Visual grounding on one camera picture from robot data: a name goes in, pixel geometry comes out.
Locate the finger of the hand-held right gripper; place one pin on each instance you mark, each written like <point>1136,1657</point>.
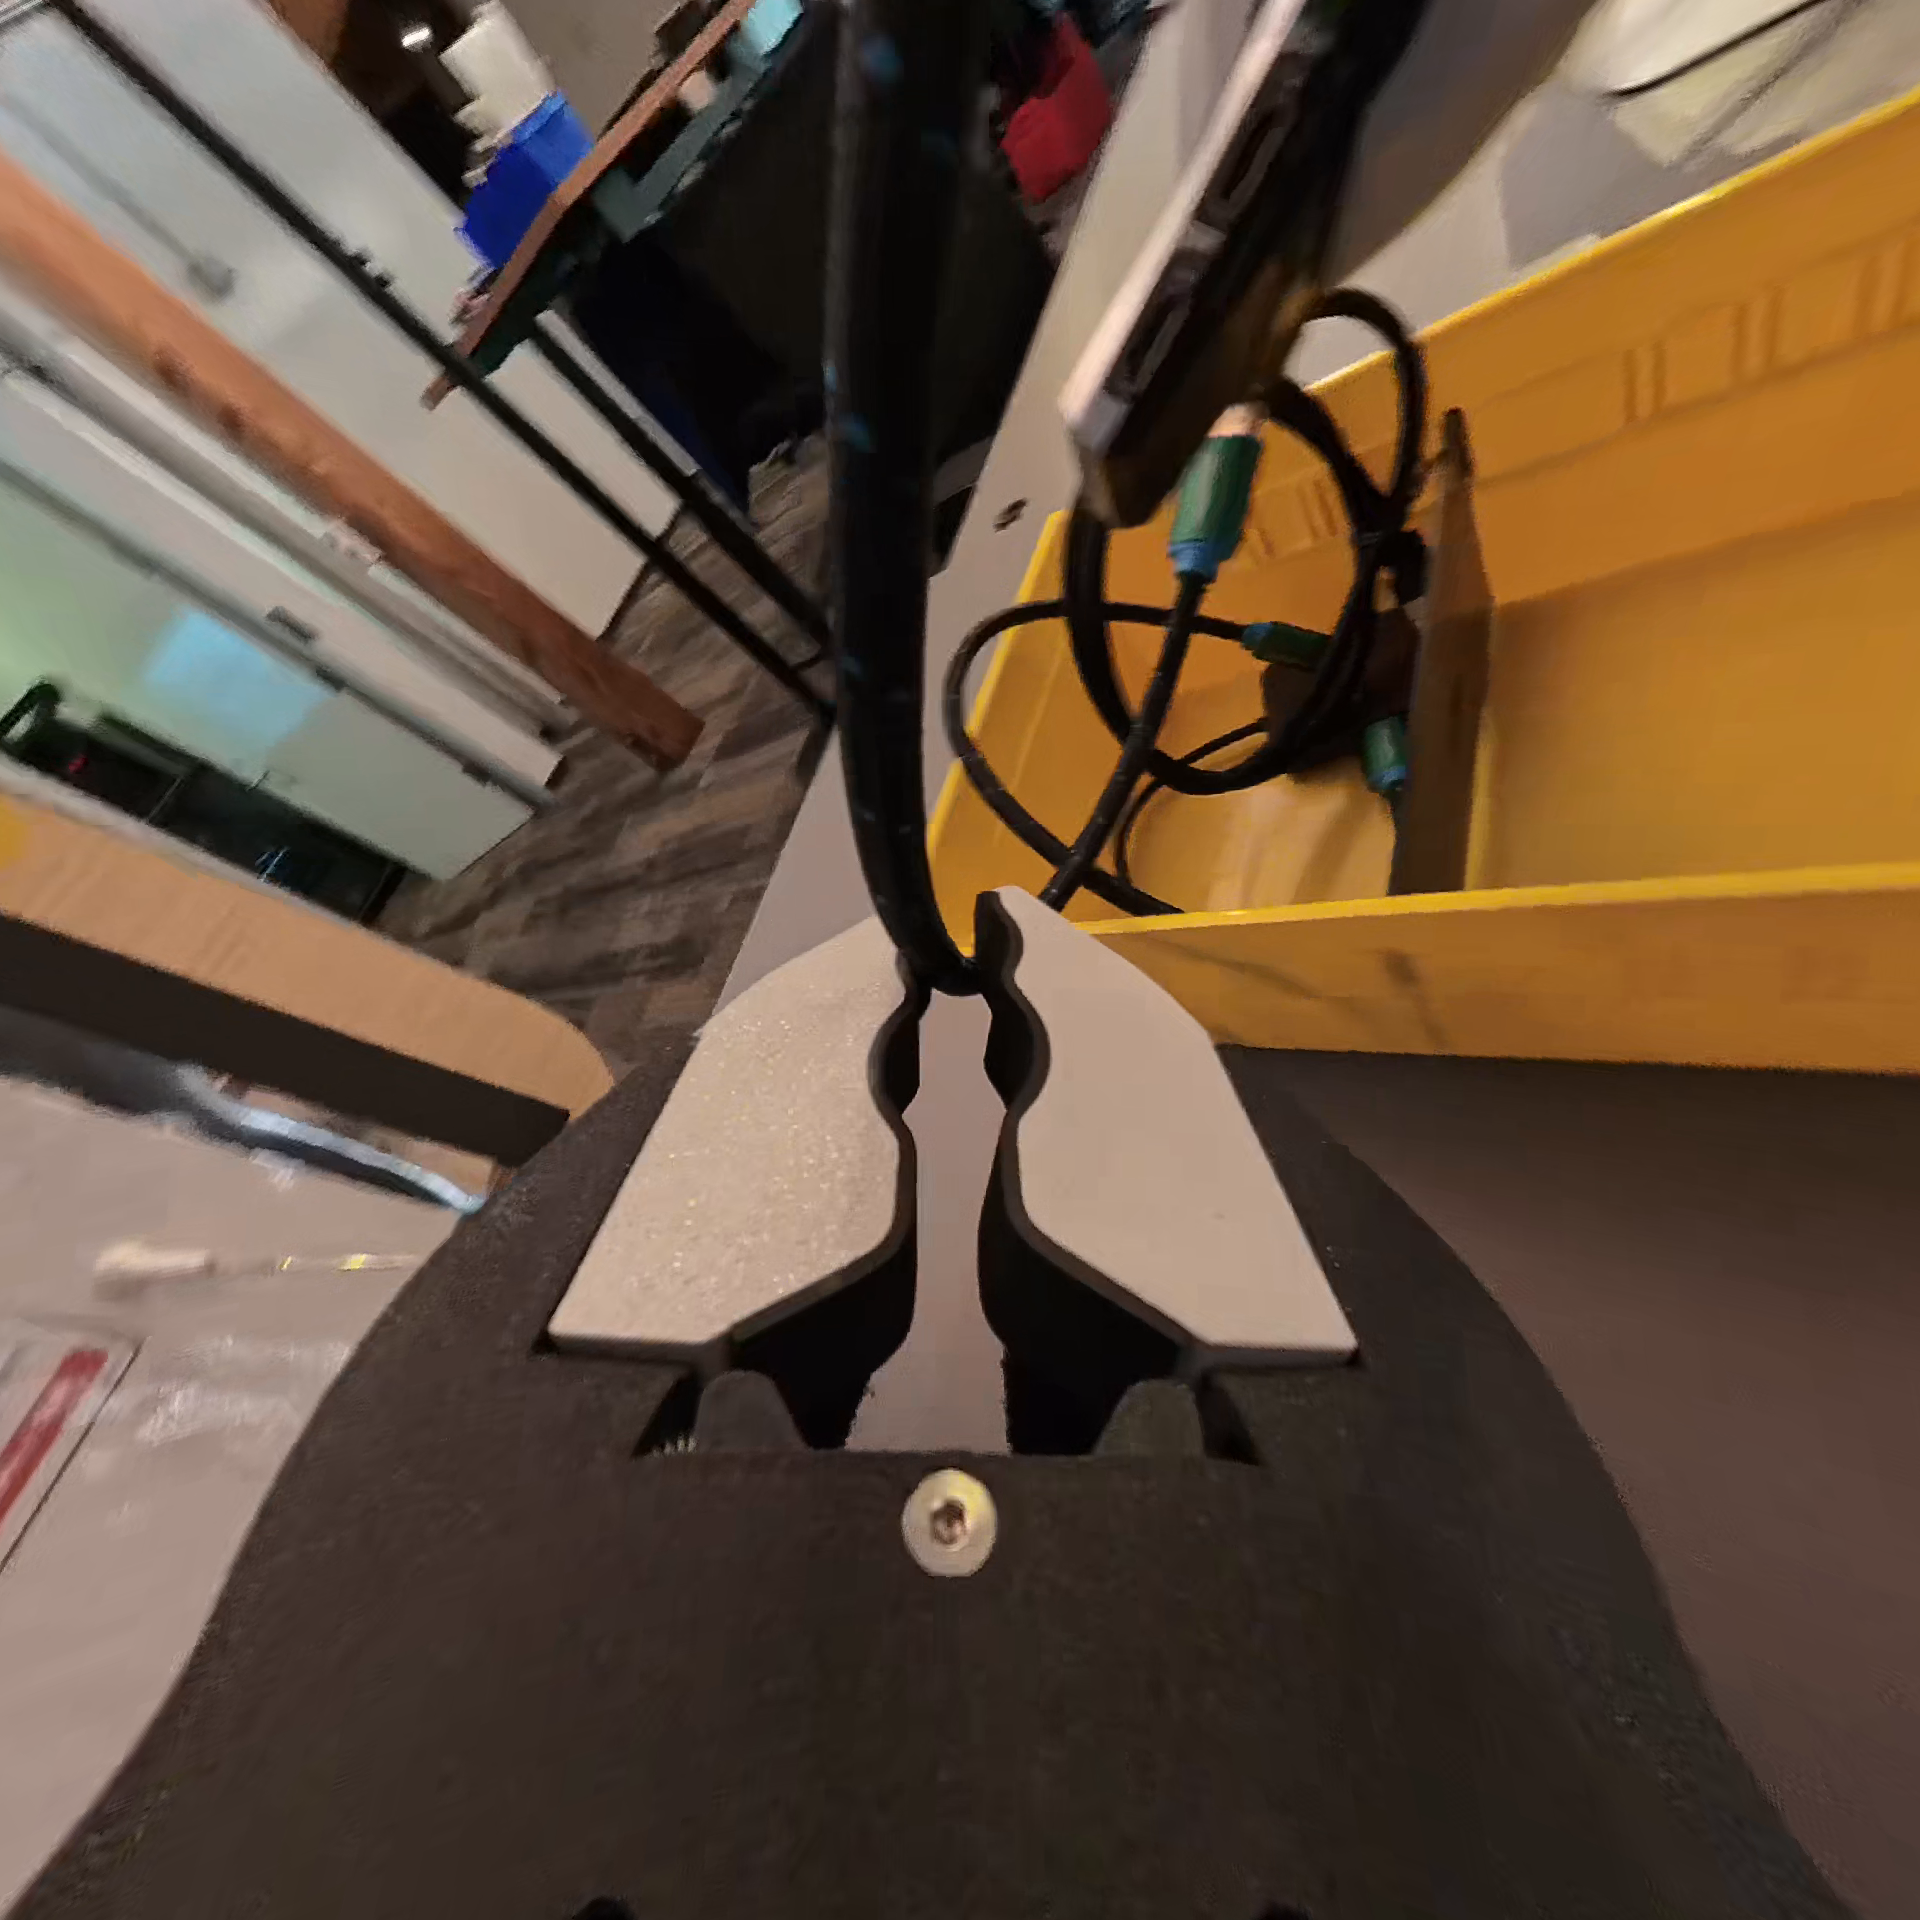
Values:
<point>1470,106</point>

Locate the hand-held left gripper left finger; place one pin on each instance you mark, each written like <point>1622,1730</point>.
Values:
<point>750,1170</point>

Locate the wooden ceiling beam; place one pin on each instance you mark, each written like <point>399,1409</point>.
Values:
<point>375,495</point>

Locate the silver hdmi hub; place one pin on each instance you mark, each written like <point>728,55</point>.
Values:
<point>1277,224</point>

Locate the black framed wooden workbench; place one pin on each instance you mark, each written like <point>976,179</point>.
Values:
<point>599,149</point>

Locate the white containers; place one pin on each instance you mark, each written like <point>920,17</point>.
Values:
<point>494,59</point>

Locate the red storage bin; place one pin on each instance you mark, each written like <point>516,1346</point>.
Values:
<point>1059,128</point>

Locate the blue storage bins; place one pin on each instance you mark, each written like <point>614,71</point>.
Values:
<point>524,181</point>

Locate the yellow plastic bin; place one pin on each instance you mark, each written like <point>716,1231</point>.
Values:
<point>1651,975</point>

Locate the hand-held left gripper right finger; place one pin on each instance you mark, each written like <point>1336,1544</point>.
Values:
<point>1155,1185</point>

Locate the white tablet stand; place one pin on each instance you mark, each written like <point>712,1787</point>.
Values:
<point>1694,43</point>

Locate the black framed instruction sheet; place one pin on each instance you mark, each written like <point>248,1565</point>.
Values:
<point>149,1424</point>

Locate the black bin divider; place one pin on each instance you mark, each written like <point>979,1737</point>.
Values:
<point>1448,674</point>

